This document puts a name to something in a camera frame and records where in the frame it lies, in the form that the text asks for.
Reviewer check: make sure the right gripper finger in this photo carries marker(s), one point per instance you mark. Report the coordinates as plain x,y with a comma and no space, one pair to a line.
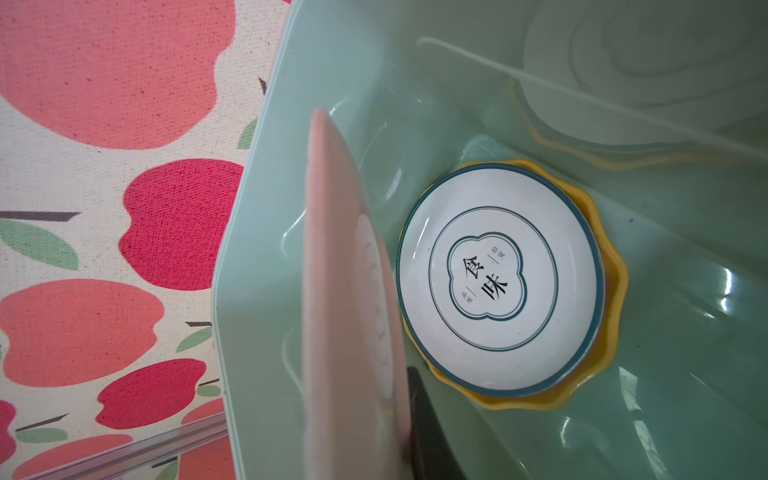
431,455

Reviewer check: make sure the green rimmed white plate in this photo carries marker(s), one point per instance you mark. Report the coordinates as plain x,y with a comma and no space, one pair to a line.
355,389

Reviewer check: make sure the white plate black flower outline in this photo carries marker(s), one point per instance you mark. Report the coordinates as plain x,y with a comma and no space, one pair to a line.
501,282

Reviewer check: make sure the yellow dotted scalloped plate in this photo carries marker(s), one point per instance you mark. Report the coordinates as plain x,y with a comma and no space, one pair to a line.
600,372

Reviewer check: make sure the mint green plastic bin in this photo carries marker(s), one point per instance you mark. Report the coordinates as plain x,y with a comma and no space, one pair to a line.
573,200

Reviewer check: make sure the left aluminium frame post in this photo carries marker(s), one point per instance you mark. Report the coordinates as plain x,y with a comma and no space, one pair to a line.
154,451

